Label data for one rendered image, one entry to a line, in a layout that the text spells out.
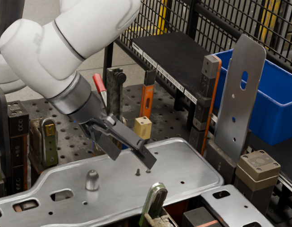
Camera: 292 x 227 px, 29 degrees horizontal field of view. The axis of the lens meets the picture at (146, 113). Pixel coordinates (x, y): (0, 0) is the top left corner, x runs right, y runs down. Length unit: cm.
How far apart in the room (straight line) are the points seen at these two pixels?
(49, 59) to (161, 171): 47
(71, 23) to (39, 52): 8
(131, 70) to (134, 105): 174
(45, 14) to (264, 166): 354
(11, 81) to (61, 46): 85
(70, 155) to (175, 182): 63
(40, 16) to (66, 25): 360
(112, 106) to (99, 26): 38
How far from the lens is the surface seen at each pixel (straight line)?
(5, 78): 193
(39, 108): 219
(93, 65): 401
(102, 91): 150
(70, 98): 117
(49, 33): 113
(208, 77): 158
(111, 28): 111
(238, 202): 140
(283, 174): 148
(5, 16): 179
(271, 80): 171
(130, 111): 221
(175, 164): 147
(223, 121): 152
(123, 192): 136
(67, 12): 113
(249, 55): 139
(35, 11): 481
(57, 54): 112
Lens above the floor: 188
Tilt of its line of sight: 32 degrees down
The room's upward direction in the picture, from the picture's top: 7 degrees clockwise
